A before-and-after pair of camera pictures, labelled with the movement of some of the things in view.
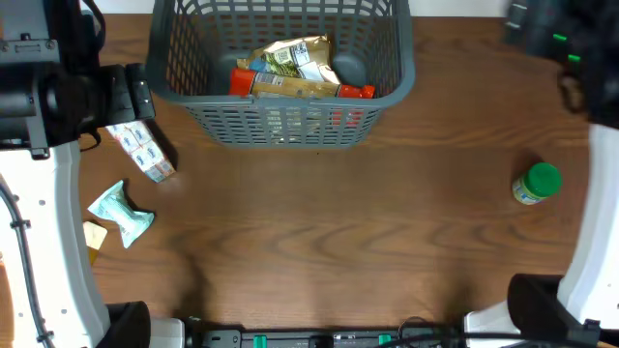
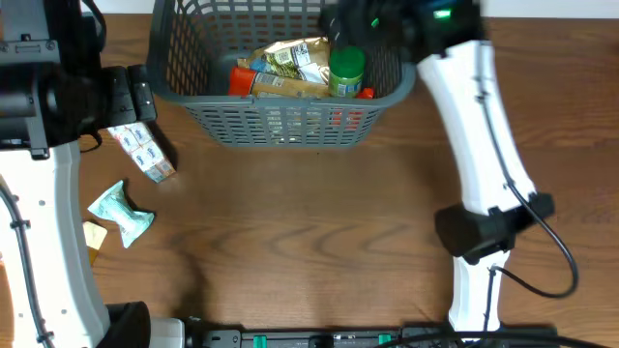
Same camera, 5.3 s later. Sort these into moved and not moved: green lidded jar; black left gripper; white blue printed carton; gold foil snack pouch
Moved: green lidded jar
Not moved: white blue printed carton; gold foil snack pouch; black left gripper
